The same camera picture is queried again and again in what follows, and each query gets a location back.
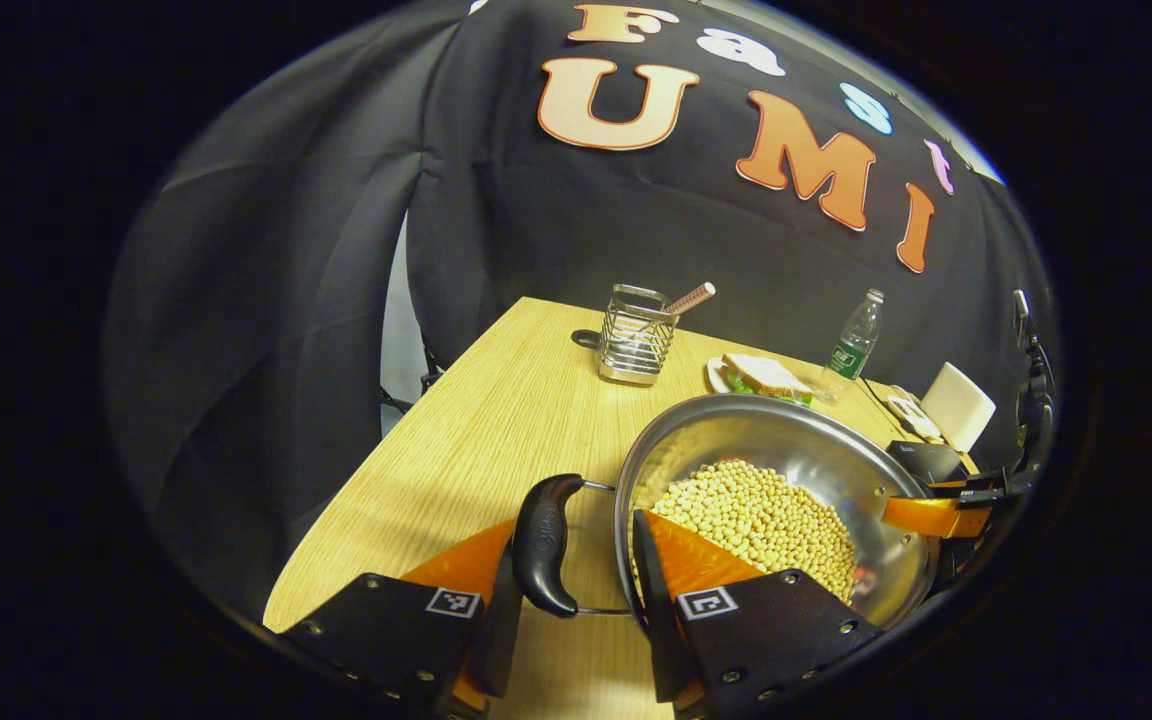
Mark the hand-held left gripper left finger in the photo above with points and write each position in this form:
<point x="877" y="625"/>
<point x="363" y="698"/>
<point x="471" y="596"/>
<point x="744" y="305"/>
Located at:
<point x="496" y="640"/>

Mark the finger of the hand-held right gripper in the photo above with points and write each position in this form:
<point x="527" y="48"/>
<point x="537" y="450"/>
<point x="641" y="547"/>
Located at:
<point x="936" y="517"/>

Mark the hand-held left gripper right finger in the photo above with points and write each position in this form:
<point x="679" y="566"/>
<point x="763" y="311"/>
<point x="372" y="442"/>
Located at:
<point x="661" y="620"/>

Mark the black induction cooktop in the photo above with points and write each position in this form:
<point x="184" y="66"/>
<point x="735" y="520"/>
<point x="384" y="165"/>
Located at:
<point x="926" y="462"/>

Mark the pile of soybeans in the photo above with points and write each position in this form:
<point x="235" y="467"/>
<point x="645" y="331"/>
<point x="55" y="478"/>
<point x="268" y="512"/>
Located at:
<point x="766" y="520"/>

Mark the white toaster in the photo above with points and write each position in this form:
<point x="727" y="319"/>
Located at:
<point x="958" y="405"/>

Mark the clear plastic water bottle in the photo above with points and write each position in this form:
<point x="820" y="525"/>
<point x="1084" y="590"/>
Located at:
<point x="851" y="350"/>

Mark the sandwich with lettuce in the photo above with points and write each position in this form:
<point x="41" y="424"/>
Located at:
<point x="761" y="375"/>

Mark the small black object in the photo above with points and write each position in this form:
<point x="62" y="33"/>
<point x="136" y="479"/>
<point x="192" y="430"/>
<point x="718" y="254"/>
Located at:
<point x="586" y="339"/>

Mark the black backdrop cloth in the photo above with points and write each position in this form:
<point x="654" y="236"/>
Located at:
<point x="266" y="300"/>

